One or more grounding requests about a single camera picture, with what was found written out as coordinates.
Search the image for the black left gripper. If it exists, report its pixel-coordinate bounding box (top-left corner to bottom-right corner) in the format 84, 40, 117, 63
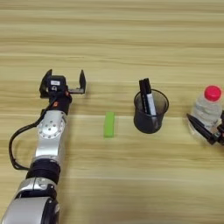
38, 68, 88, 116

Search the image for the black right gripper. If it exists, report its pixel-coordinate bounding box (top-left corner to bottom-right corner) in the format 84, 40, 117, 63
185, 109, 224, 147

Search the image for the clear bottle with red cap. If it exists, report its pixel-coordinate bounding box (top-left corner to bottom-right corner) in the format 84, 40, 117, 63
188, 84, 223, 142

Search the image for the black mesh pen cup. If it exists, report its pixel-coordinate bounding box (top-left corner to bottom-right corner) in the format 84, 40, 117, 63
133, 88, 171, 135

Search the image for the all black marker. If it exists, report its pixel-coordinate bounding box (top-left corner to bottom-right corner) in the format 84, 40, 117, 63
138, 79, 151, 116

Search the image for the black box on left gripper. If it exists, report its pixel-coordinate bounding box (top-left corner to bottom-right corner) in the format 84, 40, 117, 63
47, 74, 67, 93

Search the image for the black marker with white label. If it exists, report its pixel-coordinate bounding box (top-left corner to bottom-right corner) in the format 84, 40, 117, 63
144, 77, 158, 116

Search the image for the green rectangular block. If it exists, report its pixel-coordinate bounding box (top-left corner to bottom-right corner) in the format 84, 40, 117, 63
103, 111, 116, 139

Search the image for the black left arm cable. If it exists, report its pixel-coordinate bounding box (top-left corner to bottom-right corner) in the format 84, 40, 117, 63
8, 107, 53, 172

